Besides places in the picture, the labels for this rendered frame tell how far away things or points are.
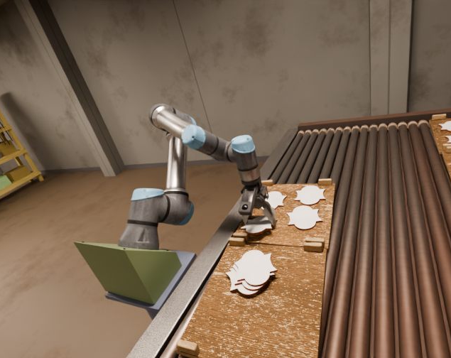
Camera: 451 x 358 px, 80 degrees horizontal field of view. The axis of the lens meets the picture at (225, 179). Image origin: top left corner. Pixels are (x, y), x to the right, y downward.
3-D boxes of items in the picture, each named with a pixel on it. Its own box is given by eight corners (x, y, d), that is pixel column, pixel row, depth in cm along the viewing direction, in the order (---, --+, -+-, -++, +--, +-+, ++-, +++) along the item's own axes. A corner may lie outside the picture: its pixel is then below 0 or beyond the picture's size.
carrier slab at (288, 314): (176, 354, 70) (174, 350, 69) (229, 244, 102) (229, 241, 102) (315, 396, 55) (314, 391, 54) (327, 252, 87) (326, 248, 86)
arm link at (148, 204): (121, 219, 103) (128, 185, 106) (151, 223, 113) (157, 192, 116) (136, 219, 95) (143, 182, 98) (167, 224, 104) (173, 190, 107)
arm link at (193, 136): (145, 93, 119) (201, 121, 84) (165, 104, 127) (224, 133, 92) (135, 116, 121) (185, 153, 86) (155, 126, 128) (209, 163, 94)
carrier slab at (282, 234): (231, 243, 103) (231, 240, 102) (261, 187, 135) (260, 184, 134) (328, 251, 87) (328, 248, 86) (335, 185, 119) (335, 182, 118)
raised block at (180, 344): (177, 351, 69) (174, 344, 68) (181, 344, 70) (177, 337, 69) (197, 356, 66) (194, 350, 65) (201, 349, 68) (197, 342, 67)
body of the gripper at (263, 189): (270, 198, 104) (264, 170, 99) (264, 211, 97) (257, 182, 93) (251, 199, 108) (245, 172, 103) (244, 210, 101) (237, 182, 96)
